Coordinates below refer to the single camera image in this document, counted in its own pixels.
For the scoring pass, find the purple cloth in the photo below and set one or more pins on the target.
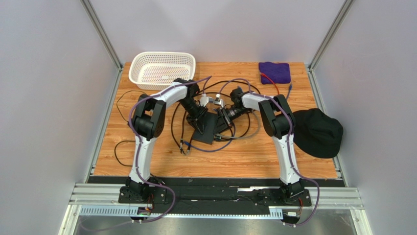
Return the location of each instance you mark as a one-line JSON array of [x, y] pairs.
[[278, 73]]

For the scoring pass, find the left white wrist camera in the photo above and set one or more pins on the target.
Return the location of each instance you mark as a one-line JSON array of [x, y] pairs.
[[205, 100]]

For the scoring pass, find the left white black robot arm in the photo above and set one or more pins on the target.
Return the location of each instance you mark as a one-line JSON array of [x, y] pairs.
[[147, 119]]

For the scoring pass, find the aluminium frame rail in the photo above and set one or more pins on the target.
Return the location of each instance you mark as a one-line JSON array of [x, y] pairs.
[[102, 200]]

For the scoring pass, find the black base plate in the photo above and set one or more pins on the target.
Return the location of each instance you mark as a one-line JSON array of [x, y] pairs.
[[216, 196]]

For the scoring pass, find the white plastic basket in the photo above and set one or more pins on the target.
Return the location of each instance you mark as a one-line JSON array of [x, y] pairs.
[[156, 70]]

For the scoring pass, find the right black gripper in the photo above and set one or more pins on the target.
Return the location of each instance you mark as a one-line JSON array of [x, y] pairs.
[[222, 118]]

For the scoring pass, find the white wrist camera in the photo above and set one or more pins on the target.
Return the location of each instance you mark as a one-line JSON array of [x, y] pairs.
[[205, 100], [218, 100]]

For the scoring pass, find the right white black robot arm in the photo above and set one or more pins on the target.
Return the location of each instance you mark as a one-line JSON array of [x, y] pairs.
[[279, 123]]

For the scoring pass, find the black network switch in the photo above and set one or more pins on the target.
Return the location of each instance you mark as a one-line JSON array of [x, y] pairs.
[[209, 134]]

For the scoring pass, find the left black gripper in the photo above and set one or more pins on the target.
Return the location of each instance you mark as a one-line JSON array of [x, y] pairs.
[[197, 120]]

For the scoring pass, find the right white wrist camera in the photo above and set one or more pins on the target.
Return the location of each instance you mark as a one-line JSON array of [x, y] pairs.
[[218, 100]]

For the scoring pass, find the black bucket hat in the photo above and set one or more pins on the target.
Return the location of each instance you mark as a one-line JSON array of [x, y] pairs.
[[317, 134]]

